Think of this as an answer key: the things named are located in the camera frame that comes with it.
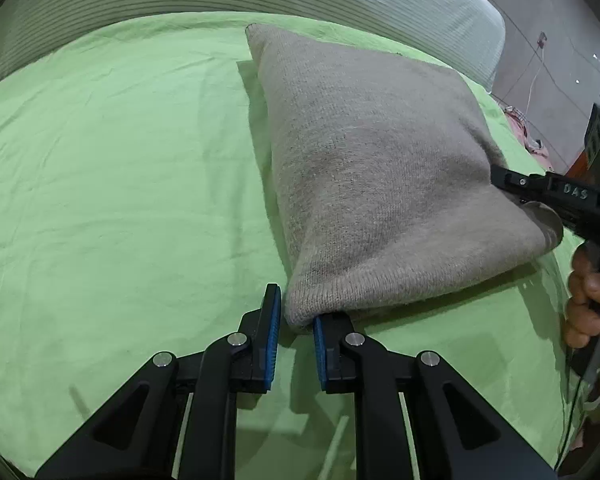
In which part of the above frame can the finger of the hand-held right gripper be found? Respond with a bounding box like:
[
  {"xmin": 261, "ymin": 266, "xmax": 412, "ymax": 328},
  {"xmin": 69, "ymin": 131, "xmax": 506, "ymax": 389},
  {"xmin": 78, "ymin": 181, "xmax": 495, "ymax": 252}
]
[{"xmin": 490, "ymin": 162, "xmax": 557, "ymax": 206}]

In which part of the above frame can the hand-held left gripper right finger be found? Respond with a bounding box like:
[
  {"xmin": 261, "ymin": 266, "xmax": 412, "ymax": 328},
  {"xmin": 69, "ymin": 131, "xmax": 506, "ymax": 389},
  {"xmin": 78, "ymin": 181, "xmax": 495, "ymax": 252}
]
[{"xmin": 312, "ymin": 312, "xmax": 558, "ymax": 480}]

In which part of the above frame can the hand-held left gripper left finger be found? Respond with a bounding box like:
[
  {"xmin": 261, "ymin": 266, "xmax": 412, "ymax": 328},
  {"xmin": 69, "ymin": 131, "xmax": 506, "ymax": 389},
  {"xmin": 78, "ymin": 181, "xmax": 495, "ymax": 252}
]
[{"xmin": 34, "ymin": 283, "xmax": 283, "ymax": 480}]

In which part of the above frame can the beige patterned knit sweater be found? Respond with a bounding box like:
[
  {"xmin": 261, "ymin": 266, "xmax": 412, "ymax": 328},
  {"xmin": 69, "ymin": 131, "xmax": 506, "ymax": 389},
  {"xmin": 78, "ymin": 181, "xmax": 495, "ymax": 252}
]
[{"xmin": 245, "ymin": 22, "xmax": 565, "ymax": 335}]

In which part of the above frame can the person's right hand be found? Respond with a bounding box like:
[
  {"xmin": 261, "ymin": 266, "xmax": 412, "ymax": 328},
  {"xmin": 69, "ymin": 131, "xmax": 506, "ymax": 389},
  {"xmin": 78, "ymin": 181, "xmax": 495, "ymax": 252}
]
[{"xmin": 566, "ymin": 247, "xmax": 600, "ymax": 351}]

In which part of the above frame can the pink cloth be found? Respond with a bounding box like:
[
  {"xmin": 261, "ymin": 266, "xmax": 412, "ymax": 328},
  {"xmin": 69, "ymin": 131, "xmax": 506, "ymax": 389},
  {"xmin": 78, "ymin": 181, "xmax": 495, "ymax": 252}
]
[{"xmin": 502, "ymin": 105, "xmax": 556, "ymax": 171}]

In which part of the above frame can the light green bedsheet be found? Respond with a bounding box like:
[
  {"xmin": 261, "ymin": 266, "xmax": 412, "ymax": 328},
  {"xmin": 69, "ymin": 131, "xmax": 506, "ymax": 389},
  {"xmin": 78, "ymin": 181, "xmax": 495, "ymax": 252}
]
[{"xmin": 0, "ymin": 10, "xmax": 600, "ymax": 478}]

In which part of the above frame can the white wall cable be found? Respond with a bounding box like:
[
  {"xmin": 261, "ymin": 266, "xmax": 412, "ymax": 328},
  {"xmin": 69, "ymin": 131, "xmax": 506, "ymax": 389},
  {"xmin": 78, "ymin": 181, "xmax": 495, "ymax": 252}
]
[{"xmin": 524, "ymin": 45, "xmax": 548, "ymax": 126}]

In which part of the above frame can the thin dark cable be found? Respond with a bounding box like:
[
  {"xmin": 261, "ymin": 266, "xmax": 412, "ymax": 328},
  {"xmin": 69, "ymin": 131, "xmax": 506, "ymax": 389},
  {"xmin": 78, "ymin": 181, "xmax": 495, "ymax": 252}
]
[{"xmin": 555, "ymin": 350, "xmax": 588, "ymax": 471}]

